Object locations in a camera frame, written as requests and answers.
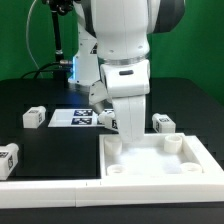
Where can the black camera pole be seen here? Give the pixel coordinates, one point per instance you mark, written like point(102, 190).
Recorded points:
point(58, 7)

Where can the white square tabletop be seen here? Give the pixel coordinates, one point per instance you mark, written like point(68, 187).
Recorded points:
point(157, 155)

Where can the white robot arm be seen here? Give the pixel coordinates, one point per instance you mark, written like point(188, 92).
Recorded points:
point(112, 60)

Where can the white marker sheet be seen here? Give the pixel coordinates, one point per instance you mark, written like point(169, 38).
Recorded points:
point(75, 118)

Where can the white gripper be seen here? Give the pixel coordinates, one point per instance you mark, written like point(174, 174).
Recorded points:
point(130, 117)

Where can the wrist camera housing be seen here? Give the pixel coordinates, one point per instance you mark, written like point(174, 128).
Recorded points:
point(97, 95)

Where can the white L-shaped fence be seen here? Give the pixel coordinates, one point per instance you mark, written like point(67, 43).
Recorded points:
point(113, 191)

